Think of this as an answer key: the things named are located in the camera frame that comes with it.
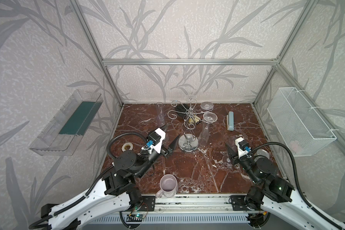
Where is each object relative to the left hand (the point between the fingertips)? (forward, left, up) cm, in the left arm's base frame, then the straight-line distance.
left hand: (174, 126), depth 54 cm
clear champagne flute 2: (+12, -16, -10) cm, 22 cm away
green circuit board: (-26, +17, -41) cm, 52 cm away
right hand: (+4, -27, -15) cm, 31 cm away
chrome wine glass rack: (+14, -7, -40) cm, 43 cm away
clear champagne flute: (+29, +11, -21) cm, 38 cm away
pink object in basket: (+4, -61, -21) cm, 65 cm away
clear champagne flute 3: (+21, -16, -11) cm, 29 cm away
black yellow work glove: (+18, -4, -11) cm, 21 cm away
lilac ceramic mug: (-12, +4, -40) cm, 42 cm away
